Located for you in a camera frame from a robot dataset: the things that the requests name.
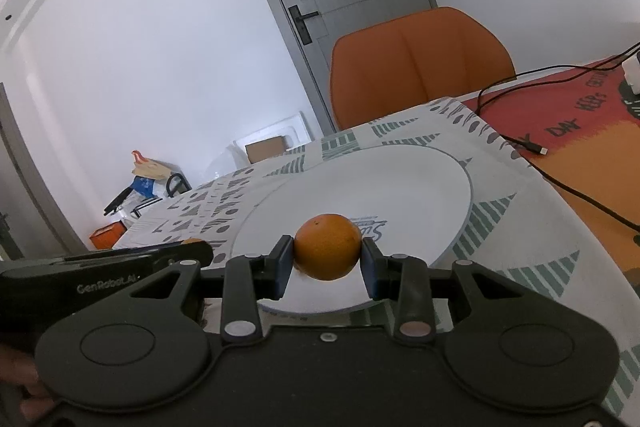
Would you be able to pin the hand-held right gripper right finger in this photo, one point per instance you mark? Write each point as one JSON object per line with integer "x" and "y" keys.
{"x": 370, "y": 268}

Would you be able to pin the white foam board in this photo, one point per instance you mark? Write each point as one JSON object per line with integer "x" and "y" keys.
{"x": 270, "y": 127}

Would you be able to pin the white plate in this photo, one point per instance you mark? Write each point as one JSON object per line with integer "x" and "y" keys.
{"x": 400, "y": 202}

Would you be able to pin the orange box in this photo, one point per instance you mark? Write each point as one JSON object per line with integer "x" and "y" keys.
{"x": 106, "y": 236}

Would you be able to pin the patterned white tablecloth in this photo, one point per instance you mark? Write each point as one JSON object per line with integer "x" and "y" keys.
{"x": 500, "y": 227}

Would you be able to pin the tan paper bag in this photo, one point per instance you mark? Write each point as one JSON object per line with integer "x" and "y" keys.
{"x": 150, "y": 168}

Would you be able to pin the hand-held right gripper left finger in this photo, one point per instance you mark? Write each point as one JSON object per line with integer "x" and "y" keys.
{"x": 285, "y": 264}

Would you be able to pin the grey doorway frame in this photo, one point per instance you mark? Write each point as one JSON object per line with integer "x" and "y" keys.
{"x": 30, "y": 172}

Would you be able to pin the orange chair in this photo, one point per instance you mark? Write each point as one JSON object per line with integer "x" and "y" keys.
{"x": 415, "y": 62}

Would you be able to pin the blue white plastic bag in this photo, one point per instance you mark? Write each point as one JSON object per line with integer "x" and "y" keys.
{"x": 144, "y": 186}

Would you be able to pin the large orange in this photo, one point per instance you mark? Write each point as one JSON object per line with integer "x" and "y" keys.
{"x": 327, "y": 247}

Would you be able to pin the cardboard box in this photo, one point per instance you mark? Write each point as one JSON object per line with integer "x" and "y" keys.
{"x": 265, "y": 149}

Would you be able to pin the white charger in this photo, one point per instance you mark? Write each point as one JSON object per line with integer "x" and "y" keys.
{"x": 631, "y": 74}

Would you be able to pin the red orange printed cloth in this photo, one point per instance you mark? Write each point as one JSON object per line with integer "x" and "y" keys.
{"x": 590, "y": 127}

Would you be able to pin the black folded item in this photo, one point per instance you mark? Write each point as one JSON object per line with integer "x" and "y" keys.
{"x": 117, "y": 202}

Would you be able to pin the person's left hand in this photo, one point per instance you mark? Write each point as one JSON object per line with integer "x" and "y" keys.
{"x": 20, "y": 369}

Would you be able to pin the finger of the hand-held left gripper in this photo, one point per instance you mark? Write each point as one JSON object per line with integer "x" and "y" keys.
{"x": 197, "y": 252}

